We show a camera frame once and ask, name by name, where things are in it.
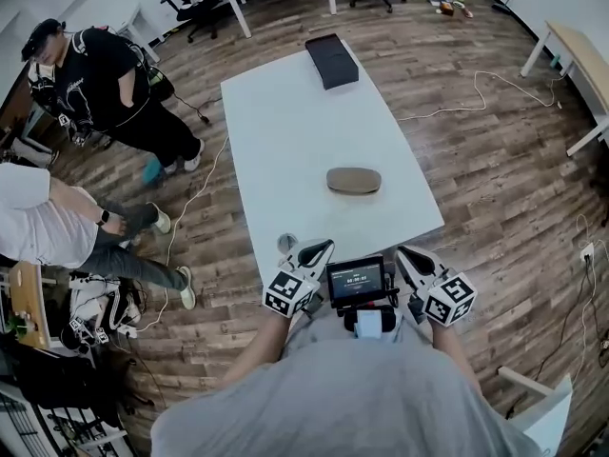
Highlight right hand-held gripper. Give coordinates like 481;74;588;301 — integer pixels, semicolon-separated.
396;246;479;328

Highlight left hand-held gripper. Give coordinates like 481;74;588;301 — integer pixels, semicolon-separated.
262;238;335;320

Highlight brown oval pouch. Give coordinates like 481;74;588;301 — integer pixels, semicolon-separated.
325;166;383;198

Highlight person's left forearm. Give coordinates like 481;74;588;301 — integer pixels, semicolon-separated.
221;314;294;389

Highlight person's right forearm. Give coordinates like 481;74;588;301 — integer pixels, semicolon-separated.
430;324;484;397

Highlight black chest-mounted screen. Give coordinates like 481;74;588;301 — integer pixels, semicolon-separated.
325;253;386;309

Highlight white rectangular table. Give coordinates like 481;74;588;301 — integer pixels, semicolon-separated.
220;38;446;299

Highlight person's grey shirt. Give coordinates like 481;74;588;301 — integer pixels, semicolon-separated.
150;307;543;457

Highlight black rectangular box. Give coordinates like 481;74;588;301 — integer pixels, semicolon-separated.
304;33;360;91

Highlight white harness gear pile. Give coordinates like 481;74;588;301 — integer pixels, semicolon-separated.
61;273;144;351

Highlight black green bag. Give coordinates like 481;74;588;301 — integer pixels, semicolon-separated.
149;64;173;102

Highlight light wood desk white legs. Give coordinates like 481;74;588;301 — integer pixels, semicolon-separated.
519;20;609;157

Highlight small wooden table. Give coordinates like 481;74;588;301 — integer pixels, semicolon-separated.
9;260;51;349

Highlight white side table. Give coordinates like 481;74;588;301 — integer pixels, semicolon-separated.
116;5;161;64

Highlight black chest mount with pouch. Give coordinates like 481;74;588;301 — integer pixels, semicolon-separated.
340;302;399;345

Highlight white floor cable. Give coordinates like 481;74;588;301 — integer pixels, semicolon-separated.
397;69;562;123
137;135;232;333

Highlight black cable with adapter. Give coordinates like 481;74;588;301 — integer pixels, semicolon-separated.
170;90;210;126

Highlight white furniture frame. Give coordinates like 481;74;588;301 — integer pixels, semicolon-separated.
497;367;575;452

